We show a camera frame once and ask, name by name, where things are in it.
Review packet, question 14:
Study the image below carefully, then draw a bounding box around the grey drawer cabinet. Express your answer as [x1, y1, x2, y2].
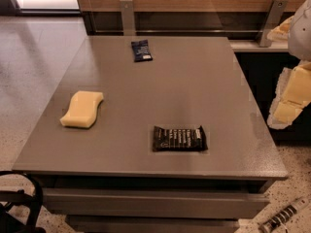
[15, 37, 288, 233]

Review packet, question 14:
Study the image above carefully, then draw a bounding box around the metal bracket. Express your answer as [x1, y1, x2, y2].
[120, 0, 136, 36]
[257, 0, 288, 48]

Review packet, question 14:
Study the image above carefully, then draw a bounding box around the left metal bracket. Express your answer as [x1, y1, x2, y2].
[120, 0, 136, 36]

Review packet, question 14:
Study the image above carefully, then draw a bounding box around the blue rxbar blueberry wrapper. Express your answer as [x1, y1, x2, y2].
[131, 40, 153, 62]

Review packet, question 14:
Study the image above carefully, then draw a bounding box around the yellow sponge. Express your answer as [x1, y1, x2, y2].
[60, 91, 104, 128]

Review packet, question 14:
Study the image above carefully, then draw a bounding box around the black chair frame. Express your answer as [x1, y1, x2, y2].
[0, 171, 47, 233]

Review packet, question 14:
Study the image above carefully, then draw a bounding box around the black rxbar chocolate wrapper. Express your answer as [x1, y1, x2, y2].
[153, 126, 208, 152]

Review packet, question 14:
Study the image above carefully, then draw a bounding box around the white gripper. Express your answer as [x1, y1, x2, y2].
[266, 0, 311, 130]

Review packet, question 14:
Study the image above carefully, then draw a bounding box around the striped tube on floor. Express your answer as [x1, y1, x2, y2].
[259, 197, 310, 233]

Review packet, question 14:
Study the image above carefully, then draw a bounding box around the right metal bracket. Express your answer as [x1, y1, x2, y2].
[257, 0, 288, 48]

